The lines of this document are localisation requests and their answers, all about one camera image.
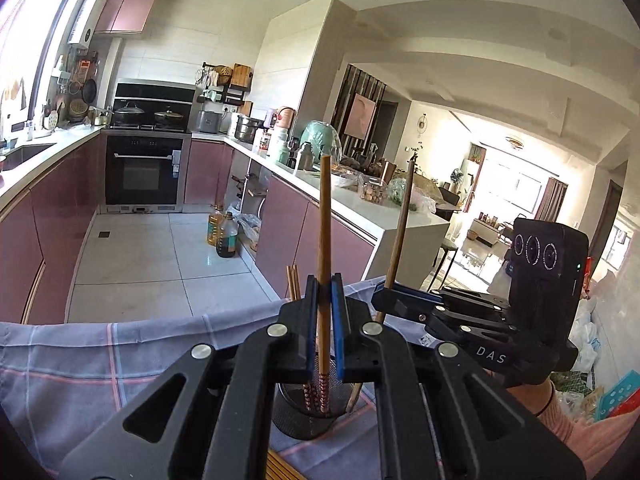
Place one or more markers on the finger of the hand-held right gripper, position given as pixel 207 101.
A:
pixel 475 327
pixel 405 301

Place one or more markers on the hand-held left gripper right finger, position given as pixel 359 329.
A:
pixel 340 332

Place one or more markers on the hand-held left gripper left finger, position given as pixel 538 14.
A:
pixel 312 332

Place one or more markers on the black mesh utensil holder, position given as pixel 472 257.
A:
pixel 300 425

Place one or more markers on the bundle of wooden chopsticks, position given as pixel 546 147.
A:
pixel 282 467

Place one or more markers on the person's right forearm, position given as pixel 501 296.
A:
pixel 580 427

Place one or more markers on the hanging pans and utensils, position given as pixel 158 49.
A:
pixel 80 90

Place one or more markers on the white plastic bags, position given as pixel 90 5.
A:
pixel 590 330

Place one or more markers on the grey bar stool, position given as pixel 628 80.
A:
pixel 442 255

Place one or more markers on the dark wooden door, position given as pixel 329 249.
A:
pixel 605 232

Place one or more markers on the brown curtain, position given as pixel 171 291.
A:
pixel 552 200

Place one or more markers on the pink kitchen island cabinets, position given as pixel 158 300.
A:
pixel 290 230

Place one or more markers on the bag of green vegetables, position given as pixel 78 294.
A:
pixel 405 192

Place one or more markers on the glass jar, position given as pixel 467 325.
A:
pixel 375 191

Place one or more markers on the blue perforated basket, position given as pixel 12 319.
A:
pixel 617 395

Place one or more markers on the dark sauce bottle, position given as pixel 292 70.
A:
pixel 227 237

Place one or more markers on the yellow cooking oil bottle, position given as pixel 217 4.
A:
pixel 214 227

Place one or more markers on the narrow pink base cabinet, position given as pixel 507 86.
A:
pixel 205 172

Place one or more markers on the stainless steel stock pot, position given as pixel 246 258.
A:
pixel 247 129

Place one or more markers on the copper kettle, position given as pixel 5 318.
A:
pixel 286 119

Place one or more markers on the black built-in oven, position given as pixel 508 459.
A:
pixel 143 170

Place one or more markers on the blue plaid tablecloth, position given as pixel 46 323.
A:
pixel 75 360

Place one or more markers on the dark lidded cooking pot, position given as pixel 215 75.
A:
pixel 169 117
pixel 128 112

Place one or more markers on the wooden cutting board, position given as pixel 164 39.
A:
pixel 241 75

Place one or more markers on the black range hood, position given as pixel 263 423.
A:
pixel 152 96

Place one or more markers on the long pink base cabinets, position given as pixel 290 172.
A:
pixel 45 220

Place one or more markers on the stainless kitchen sink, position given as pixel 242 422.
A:
pixel 25 155

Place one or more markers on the kitchen window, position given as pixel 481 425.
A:
pixel 30 35

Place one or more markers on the pink wall picture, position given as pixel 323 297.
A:
pixel 361 115

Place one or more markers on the black wall rack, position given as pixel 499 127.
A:
pixel 227 91

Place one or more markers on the pink wall cabinet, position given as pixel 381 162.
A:
pixel 127 7

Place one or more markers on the white wall water heater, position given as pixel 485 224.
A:
pixel 86 17

